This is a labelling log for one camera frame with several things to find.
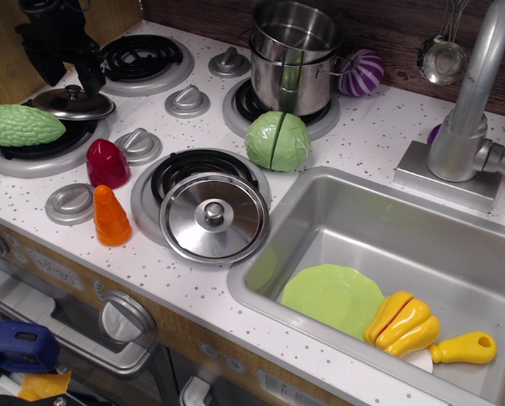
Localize green toy cabbage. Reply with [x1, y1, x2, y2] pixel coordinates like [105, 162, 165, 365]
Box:
[244, 111, 311, 173]

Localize hanging steel spoon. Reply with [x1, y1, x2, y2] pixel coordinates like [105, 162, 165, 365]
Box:
[417, 1, 469, 85]

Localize silver knob middle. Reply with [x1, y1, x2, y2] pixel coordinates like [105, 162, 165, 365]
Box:
[164, 85, 211, 119]

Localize silver oven door handle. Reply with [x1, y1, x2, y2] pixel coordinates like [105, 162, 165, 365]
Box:
[0, 270, 151, 379]

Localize silver sink basin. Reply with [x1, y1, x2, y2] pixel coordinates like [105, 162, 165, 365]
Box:
[228, 167, 505, 405]

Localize large steel pot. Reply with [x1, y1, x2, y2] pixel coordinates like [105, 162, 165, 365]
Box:
[249, 36, 355, 116]

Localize silver toy faucet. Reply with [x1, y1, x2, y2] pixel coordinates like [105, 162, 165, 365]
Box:
[393, 1, 505, 212]

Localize purple striped toy onion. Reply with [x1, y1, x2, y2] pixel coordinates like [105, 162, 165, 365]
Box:
[336, 49, 384, 97]

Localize green toy bitter melon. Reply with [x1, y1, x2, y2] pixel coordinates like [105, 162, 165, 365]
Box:
[0, 104, 66, 147]

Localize front right stove burner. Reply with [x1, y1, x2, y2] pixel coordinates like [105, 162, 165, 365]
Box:
[130, 148, 271, 247]

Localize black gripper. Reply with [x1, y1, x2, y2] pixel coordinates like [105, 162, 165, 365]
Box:
[15, 0, 106, 96]

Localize yellow tape piece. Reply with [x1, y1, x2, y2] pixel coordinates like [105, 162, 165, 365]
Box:
[18, 371, 72, 402]

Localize front left stove burner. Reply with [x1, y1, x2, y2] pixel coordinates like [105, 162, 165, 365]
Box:
[0, 118, 110, 178]

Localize purple toy behind faucet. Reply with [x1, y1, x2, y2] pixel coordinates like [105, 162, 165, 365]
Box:
[426, 124, 441, 145]

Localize back left stove burner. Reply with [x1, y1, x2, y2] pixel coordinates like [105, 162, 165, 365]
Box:
[101, 35, 194, 97]

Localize silver oven dial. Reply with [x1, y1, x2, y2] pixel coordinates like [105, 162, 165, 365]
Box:
[98, 289, 156, 343]

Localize orange toy carrot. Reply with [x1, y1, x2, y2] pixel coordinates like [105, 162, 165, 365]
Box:
[94, 184, 132, 246]

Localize silver knob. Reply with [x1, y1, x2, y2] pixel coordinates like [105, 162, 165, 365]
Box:
[208, 47, 251, 79]
[115, 128, 162, 166]
[45, 184, 95, 226]
[164, 85, 211, 119]

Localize yellow handled toy knife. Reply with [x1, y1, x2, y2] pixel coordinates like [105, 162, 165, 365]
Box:
[402, 332, 497, 373]

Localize silver knob centre left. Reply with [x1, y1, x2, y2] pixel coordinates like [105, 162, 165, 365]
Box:
[115, 128, 162, 166]

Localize silver knob back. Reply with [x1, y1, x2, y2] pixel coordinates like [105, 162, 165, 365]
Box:
[208, 47, 251, 79]

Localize inner steel pot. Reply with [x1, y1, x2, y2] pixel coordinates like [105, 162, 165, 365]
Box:
[250, 1, 343, 64]

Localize dark red toy pepper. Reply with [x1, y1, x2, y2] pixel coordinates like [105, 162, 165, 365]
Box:
[86, 139, 131, 189]

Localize silver knob front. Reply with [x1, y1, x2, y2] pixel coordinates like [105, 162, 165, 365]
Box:
[45, 184, 95, 226]

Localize blue clamp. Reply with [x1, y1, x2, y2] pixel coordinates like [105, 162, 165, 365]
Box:
[0, 319, 60, 373]

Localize green plastic plate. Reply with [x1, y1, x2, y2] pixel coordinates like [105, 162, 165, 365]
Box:
[281, 264, 384, 340]

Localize large steel pot lid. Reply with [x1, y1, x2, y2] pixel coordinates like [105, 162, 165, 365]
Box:
[159, 172, 269, 265]

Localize small steel pot lid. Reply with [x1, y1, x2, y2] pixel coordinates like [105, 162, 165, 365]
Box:
[31, 85, 115, 121]

